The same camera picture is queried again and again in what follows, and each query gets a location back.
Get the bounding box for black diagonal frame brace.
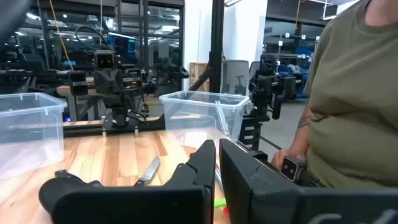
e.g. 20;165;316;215
188;66;213;93

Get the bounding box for shelf with blue bins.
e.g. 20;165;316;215
264;30;321;101

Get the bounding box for person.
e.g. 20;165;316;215
272;0;398;190

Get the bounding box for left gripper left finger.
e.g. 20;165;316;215
51;139;217;224

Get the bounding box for large black spoon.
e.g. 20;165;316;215
38;169;105;216

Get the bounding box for black aluminium frame rails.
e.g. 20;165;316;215
62;117;165;138

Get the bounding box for background wooden table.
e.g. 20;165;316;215
57;84;105;123

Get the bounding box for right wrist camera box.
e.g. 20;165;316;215
94;49;116;71

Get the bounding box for black vertical frame post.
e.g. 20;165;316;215
210;0;225;93

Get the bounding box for blue background screen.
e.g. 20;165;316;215
108;32;137;63

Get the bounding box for black-handled steel knife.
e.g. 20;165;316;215
132;155;162;188

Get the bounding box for wooden crate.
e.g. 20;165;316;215
189;62;210;93

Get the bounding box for clear plastic bin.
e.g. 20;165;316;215
0;91;68;181
159;90;251;156

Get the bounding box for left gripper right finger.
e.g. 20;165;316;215
219;138;398;224

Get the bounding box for person's forearm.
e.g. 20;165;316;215
292;104;315;156

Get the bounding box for person's hand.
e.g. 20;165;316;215
272;147;309;171

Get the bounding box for small black camera box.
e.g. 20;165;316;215
280;155;308;183

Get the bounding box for grey office chair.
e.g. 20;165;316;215
221;59;250;96
248;60;262;82

